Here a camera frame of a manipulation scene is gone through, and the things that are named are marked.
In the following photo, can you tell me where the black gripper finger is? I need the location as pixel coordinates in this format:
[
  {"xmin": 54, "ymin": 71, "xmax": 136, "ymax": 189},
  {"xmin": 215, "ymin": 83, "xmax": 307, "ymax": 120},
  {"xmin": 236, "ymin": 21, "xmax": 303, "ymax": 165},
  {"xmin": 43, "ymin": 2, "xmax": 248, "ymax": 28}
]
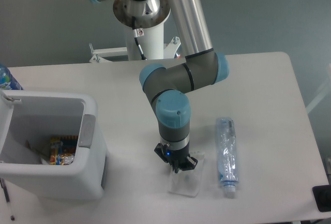
[
  {"xmin": 154, "ymin": 143, "xmax": 175, "ymax": 172},
  {"xmin": 175, "ymin": 156, "xmax": 198, "ymax": 173}
]

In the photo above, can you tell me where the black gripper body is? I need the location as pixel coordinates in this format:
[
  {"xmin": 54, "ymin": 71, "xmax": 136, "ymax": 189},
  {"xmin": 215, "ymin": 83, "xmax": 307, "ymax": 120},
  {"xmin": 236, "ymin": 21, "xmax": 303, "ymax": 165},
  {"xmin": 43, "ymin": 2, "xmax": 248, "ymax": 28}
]
[{"xmin": 163, "ymin": 143, "xmax": 189, "ymax": 167}]

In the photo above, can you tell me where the crushed clear plastic bottle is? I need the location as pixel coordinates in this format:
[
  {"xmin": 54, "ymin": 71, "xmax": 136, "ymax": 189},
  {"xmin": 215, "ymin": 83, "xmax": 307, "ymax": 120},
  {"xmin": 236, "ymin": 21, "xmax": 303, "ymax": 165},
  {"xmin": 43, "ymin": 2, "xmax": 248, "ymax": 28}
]
[{"xmin": 216, "ymin": 117, "xmax": 238, "ymax": 198}]

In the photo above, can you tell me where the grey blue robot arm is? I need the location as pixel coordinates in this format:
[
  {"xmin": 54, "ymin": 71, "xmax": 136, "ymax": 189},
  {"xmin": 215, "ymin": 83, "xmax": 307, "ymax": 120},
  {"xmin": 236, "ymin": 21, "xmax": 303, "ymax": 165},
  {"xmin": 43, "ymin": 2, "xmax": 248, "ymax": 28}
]
[{"xmin": 90, "ymin": 0, "xmax": 229, "ymax": 172}]

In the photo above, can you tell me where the white plastic trash can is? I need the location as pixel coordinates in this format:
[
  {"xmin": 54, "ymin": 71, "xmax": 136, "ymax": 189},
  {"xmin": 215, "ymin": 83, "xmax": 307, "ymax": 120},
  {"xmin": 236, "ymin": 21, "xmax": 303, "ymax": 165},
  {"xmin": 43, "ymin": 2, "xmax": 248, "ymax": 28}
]
[{"xmin": 1, "ymin": 90, "xmax": 108, "ymax": 200}]

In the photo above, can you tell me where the colourful snack wrapper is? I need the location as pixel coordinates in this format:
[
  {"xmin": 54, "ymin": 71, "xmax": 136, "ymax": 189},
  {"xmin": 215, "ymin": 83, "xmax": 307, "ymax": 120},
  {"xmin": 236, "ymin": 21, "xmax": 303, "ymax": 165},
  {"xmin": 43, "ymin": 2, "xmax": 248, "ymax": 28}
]
[{"xmin": 49, "ymin": 136, "xmax": 78, "ymax": 166}]

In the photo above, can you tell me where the black device at edge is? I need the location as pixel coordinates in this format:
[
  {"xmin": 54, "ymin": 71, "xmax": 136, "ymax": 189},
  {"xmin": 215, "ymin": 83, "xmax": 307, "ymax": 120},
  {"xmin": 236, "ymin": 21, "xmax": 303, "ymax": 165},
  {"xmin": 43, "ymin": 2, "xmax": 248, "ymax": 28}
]
[{"xmin": 312, "ymin": 185, "xmax": 330, "ymax": 213}]

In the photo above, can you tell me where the black pen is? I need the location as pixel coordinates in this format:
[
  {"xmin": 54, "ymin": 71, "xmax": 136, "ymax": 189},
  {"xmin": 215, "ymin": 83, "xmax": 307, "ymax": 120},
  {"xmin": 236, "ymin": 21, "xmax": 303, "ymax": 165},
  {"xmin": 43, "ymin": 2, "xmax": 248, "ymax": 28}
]
[{"xmin": 0, "ymin": 177, "xmax": 16, "ymax": 221}]

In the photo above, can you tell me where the blue labelled drink bottle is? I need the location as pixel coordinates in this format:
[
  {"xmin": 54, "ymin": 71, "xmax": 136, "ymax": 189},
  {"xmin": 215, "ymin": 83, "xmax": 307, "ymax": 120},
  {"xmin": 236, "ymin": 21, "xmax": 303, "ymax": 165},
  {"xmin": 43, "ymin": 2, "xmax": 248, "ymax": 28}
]
[{"xmin": 1, "ymin": 64, "xmax": 24, "ymax": 90}]

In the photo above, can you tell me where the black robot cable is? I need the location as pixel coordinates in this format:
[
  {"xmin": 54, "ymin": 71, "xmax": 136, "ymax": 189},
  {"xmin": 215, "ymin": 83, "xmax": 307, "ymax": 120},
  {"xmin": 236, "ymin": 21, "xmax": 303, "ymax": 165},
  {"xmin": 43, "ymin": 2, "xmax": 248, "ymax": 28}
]
[{"xmin": 130, "ymin": 15, "xmax": 148, "ymax": 61}]

